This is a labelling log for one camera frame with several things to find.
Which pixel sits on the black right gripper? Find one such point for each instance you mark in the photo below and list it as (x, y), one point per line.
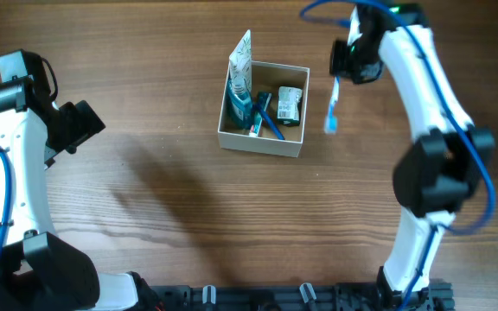
(338, 68)

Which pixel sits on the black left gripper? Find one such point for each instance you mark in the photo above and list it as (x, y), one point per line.
(85, 120)

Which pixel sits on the blue white toothbrush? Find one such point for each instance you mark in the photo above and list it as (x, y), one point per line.
(331, 122)

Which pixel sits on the green Dettol soap bar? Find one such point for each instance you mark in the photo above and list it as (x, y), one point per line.
(289, 105)

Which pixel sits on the Colgate toothpaste tube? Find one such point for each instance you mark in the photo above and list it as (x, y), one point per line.
(264, 99)

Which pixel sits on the blue disposable razor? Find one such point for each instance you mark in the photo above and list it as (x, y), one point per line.
(270, 123)

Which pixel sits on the white floral shampoo tube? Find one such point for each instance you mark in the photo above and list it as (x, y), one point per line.
(240, 60)

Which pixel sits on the blue mouthwash bottle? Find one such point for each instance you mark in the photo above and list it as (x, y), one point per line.
(240, 102)

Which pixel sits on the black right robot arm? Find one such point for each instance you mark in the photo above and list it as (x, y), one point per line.
(441, 183)

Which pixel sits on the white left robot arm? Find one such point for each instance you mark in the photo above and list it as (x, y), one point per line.
(38, 270)

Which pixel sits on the white open cardboard box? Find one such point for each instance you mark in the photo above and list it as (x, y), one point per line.
(268, 77)

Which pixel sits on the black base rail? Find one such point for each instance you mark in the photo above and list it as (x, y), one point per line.
(340, 297)

